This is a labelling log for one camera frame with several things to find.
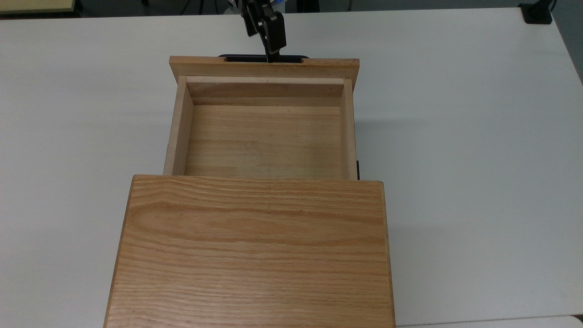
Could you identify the oak wooden drawer cabinet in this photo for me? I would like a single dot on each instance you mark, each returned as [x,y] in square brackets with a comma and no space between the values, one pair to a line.
[250,255]

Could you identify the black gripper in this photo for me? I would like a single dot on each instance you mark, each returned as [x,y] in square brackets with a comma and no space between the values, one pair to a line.
[264,4]

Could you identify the light wooden office cabinet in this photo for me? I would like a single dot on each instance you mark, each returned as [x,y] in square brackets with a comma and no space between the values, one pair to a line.
[36,5]

